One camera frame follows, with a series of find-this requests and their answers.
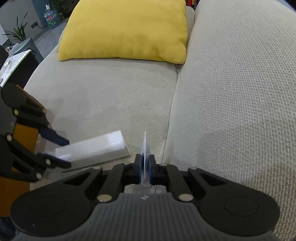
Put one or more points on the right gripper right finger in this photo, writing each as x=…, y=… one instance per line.
x=171, y=178

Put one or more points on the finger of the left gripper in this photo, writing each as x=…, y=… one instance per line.
x=52, y=136
x=54, y=162

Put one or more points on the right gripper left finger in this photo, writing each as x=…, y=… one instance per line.
x=116, y=179

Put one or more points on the white long box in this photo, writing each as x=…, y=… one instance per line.
x=93, y=151

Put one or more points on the orange white storage box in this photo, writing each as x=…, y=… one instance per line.
x=20, y=162

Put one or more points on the white marble coffee table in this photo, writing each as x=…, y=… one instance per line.
x=11, y=64

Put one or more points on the grey round stool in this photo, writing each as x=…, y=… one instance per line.
x=29, y=44

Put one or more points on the beige sofa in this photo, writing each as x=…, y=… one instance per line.
x=229, y=109

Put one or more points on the potted green plant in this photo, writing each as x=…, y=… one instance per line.
x=18, y=33

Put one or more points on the water jug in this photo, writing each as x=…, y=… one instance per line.
x=51, y=16

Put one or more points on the yellow pillow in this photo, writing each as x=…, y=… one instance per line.
x=144, y=30

